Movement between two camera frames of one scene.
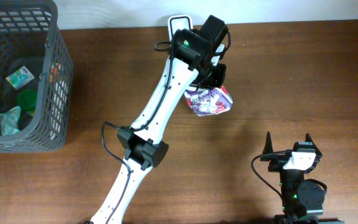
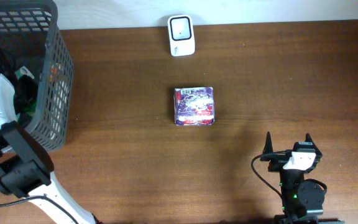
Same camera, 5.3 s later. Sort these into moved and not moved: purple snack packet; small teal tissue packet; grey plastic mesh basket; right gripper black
Moved: purple snack packet
Not moved: grey plastic mesh basket; right gripper black; small teal tissue packet
